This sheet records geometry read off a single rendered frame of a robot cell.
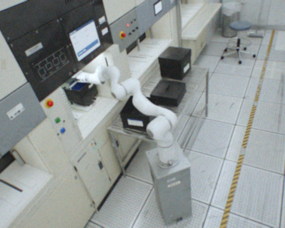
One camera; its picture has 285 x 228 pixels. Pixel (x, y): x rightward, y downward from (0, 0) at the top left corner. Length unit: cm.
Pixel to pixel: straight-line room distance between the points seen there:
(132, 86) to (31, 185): 102
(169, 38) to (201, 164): 176
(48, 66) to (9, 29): 32
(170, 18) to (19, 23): 221
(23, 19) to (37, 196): 116
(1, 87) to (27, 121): 27
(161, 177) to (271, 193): 127
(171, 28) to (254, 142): 180
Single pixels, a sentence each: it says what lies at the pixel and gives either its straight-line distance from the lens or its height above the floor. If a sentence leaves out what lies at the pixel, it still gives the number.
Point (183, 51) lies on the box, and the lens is 278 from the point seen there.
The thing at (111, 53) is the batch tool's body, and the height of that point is 137.
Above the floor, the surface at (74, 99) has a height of 100.
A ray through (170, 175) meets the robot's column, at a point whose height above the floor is 72.
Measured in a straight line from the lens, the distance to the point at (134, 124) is 212.
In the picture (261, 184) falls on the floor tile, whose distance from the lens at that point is 275.
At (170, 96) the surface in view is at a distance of 231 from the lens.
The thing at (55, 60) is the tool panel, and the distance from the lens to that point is 172.
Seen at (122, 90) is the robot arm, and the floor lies 131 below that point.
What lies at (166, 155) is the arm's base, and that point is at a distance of 176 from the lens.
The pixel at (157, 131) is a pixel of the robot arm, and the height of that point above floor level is 115.
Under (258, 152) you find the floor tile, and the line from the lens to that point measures 301.
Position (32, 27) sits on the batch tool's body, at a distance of 161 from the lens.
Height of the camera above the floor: 221
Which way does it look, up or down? 39 degrees down
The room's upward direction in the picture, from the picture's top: 10 degrees counter-clockwise
